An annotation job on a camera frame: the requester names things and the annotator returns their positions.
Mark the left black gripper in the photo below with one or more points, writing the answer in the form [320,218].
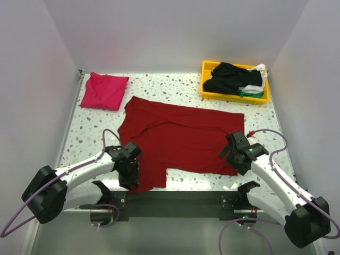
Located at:
[126,181]

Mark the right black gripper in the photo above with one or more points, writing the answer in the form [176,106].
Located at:
[241,168]

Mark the dark red t shirt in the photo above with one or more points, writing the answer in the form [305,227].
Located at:
[178,137]

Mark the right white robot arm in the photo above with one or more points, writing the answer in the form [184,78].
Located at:
[304,218]

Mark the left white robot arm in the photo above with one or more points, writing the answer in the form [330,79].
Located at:
[52,191]

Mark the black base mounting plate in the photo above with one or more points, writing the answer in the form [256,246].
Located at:
[172,204]

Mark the green t shirt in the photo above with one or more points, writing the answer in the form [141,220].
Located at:
[249,94]

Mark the folded pink t shirt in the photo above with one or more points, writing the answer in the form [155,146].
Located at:
[104,92]

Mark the white t shirt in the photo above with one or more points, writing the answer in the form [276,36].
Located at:
[254,81]

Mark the black t shirt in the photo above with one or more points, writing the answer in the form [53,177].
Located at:
[225,79]

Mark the yellow plastic bin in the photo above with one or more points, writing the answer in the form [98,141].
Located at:
[207,67]

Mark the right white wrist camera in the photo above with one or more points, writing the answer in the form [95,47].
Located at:
[251,138]

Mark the aluminium frame rail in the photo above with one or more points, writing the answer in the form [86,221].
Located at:
[70,118]

